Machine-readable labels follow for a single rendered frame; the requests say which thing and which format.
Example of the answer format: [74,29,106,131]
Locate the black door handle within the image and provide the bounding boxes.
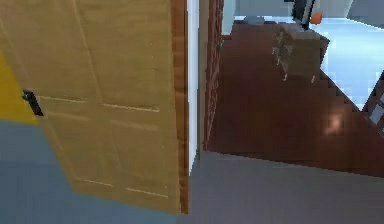
[21,89,45,117]

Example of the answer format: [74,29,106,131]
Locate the dark brown shelf unit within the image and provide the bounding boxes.
[362,70,384,138]

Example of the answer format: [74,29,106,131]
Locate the brown wooden cabinet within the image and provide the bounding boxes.
[271,23,331,84]

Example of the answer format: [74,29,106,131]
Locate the orange basketball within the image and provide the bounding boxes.
[309,11,324,25]

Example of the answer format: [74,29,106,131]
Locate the light wooden room door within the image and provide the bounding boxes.
[0,0,190,215]

